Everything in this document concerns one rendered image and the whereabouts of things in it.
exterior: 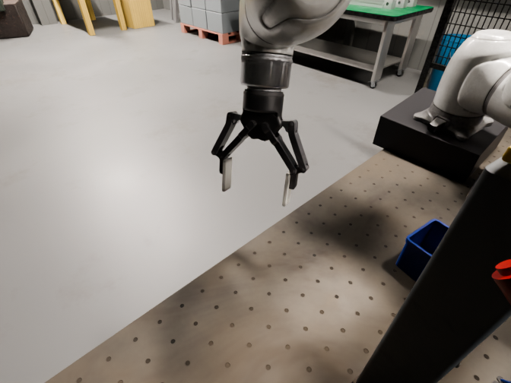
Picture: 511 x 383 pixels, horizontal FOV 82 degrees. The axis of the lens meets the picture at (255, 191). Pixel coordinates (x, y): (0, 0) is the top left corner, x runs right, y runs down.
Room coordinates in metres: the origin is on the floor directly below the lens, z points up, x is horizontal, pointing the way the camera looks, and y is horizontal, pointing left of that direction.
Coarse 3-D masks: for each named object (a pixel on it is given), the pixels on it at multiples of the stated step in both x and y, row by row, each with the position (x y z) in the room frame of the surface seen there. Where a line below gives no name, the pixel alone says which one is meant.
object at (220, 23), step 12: (180, 0) 6.21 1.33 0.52; (192, 0) 5.92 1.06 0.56; (204, 0) 5.67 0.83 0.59; (216, 0) 5.42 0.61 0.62; (228, 0) 5.45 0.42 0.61; (180, 12) 6.25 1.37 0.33; (192, 12) 5.94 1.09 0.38; (204, 12) 5.69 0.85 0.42; (216, 12) 5.45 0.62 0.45; (228, 12) 5.45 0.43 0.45; (180, 24) 6.28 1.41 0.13; (192, 24) 5.99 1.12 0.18; (204, 24) 5.71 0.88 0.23; (216, 24) 5.46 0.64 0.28; (228, 24) 5.43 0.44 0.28; (204, 36) 5.80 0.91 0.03; (228, 36) 5.42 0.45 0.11
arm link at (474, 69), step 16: (480, 32) 0.90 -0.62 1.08; (496, 32) 0.90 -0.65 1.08; (464, 48) 0.89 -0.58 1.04; (480, 48) 0.85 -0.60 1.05; (496, 48) 0.83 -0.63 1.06; (448, 64) 0.93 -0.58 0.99; (464, 64) 0.86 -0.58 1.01; (480, 64) 0.83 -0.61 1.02; (496, 64) 0.81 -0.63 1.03; (448, 80) 0.89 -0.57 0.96; (464, 80) 0.85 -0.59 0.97; (480, 80) 0.81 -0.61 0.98; (496, 80) 0.78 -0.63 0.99; (448, 96) 0.87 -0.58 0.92; (464, 96) 0.83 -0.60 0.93; (480, 96) 0.79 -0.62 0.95; (448, 112) 0.86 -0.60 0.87; (464, 112) 0.84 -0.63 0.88; (480, 112) 0.81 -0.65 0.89
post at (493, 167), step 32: (480, 192) 0.17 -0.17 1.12; (480, 224) 0.16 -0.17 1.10; (448, 256) 0.17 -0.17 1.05; (480, 256) 0.15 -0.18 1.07; (416, 288) 0.17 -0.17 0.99; (448, 288) 0.15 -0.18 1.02; (480, 288) 0.14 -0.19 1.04; (416, 320) 0.16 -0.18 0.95; (448, 320) 0.14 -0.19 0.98; (480, 320) 0.13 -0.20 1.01; (384, 352) 0.17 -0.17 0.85; (416, 352) 0.14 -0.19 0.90; (448, 352) 0.13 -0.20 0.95
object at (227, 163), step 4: (224, 160) 0.51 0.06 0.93; (228, 160) 0.51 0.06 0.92; (224, 164) 0.50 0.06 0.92; (228, 164) 0.51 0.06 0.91; (224, 168) 0.50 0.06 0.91; (228, 168) 0.51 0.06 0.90; (224, 172) 0.50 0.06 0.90; (228, 172) 0.51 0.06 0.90; (224, 176) 0.50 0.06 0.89; (228, 176) 0.51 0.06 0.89; (224, 180) 0.49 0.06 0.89; (228, 180) 0.50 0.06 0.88; (224, 184) 0.49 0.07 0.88; (228, 184) 0.50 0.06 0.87; (224, 188) 0.49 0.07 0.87; (228, 188) 0.50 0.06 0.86
